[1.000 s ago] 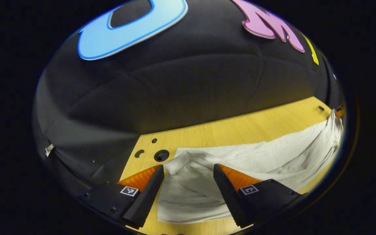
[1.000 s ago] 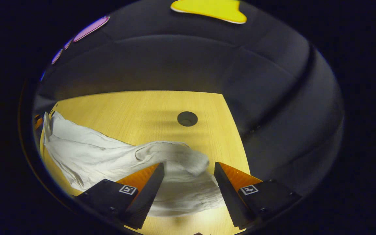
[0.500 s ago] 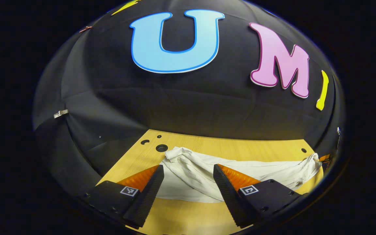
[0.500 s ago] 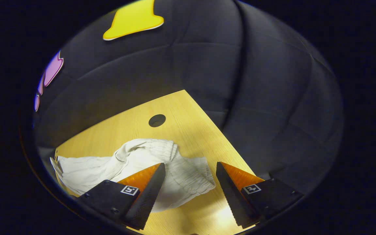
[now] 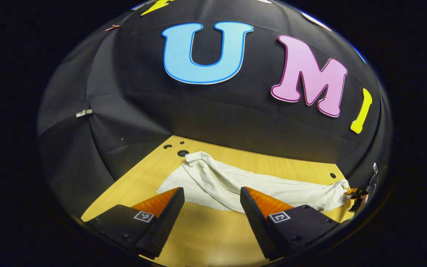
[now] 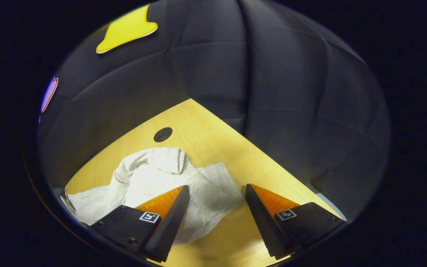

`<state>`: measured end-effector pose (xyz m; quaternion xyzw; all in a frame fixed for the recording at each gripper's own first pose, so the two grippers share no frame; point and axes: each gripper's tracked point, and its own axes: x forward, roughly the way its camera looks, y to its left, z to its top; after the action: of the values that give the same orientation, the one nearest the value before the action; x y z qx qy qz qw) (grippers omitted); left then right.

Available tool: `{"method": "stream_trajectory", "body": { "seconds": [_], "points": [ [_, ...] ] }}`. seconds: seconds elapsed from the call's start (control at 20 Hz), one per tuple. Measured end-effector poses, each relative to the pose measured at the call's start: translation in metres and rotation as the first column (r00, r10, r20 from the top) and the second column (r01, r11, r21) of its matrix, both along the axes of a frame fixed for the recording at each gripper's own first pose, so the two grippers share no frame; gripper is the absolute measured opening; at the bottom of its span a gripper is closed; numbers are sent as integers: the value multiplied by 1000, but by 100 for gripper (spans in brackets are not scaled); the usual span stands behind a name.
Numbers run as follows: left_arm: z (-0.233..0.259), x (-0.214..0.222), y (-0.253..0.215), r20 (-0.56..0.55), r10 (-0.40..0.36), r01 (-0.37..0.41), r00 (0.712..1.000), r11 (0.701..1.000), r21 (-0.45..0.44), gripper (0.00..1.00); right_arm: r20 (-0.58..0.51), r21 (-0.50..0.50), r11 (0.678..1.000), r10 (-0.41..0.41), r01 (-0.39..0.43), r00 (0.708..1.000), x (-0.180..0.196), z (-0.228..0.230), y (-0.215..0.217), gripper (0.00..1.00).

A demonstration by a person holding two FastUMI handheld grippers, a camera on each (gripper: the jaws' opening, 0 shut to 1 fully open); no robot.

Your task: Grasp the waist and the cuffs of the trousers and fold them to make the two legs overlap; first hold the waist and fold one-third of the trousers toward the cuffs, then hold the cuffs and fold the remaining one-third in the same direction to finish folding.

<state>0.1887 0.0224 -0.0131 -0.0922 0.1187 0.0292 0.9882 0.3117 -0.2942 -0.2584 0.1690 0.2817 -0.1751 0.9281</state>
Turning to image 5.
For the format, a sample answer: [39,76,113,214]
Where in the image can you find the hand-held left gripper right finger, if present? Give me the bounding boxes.
[240,186,340,261]

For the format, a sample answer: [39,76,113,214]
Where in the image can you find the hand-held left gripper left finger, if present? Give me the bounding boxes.
[87,187,185,260]

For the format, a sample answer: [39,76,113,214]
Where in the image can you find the white jeans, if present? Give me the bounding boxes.
[157,151,351,214]

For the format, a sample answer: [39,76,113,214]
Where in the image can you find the black backdrop cloth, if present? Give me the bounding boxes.
[37,0,392,220]

